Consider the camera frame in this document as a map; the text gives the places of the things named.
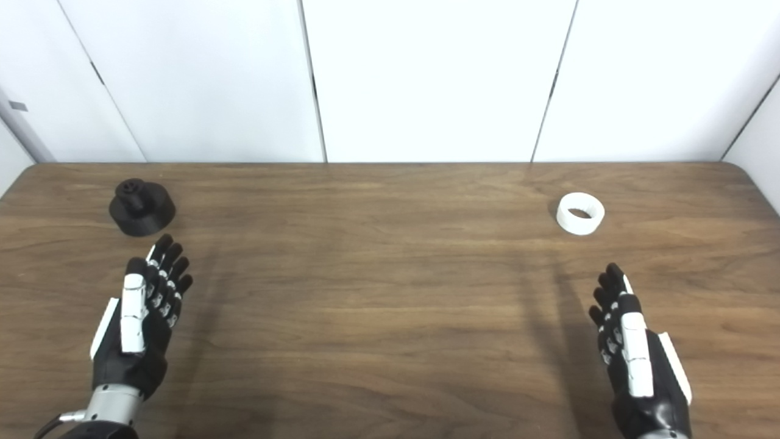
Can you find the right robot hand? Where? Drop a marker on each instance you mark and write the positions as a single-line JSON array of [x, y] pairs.
[[637, 353]]

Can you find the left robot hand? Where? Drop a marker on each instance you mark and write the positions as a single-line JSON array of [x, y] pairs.
[[133, 317]]

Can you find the round black part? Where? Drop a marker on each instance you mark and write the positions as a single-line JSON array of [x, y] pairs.
[[149, 216]]

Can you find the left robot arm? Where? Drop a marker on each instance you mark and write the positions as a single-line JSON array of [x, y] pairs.
[[113, 405]]

